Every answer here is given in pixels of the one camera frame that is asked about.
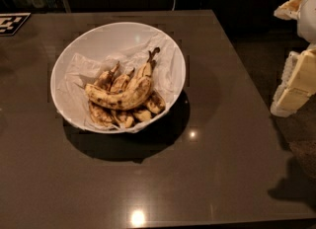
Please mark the left spotted banana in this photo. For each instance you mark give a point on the left spotted banana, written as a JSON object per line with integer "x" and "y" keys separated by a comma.
{"x": 98, "y": 114}

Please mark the large top spotted banana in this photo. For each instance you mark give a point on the large top spotted banana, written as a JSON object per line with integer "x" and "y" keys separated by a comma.
{"x": 136, "y": 93}

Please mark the black white marker tag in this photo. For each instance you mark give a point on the black white marker tag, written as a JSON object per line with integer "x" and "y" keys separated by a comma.
{"x": 11, "y": 22}

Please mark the middle spotted banana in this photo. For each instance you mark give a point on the middle spotted banana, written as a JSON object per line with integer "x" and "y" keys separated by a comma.
{"x": 122, "y": 118}

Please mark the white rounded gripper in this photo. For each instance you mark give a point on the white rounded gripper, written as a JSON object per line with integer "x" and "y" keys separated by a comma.
{"x": 308, "y": 17}

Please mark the white paper liner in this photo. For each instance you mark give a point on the white paper liner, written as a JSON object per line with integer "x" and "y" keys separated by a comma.
{"x": 79, "y": 65}

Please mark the white bowl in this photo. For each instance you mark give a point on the white bowl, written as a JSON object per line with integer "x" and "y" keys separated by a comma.
{"x": 123, "y": 34}

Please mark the right spotted banana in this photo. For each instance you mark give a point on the right spotted banana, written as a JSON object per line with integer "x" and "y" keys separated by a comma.
{"x": 153, "y": 106}

